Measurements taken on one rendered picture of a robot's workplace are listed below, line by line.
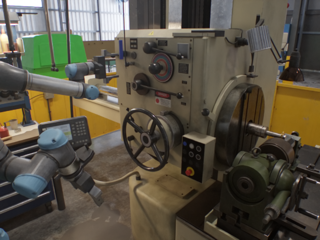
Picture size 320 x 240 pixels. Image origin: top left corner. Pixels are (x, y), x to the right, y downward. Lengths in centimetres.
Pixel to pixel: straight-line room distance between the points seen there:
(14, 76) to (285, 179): 127
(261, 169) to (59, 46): 458
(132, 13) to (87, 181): 207
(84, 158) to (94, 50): 895
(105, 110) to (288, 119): 249
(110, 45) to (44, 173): 949
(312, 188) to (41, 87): 160
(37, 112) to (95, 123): 100
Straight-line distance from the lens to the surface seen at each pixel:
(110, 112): 250
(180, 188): 213
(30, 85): 117
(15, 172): 75
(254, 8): 188
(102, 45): 989
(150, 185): 220
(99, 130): 437
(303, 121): 369
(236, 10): 193
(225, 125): 140
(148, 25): 247
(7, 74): 116
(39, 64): 505
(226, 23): 195
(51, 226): 289
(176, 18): 223
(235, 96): 146
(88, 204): 304
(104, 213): 289
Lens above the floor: 187
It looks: 20 degrees down
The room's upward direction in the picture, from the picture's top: straight up
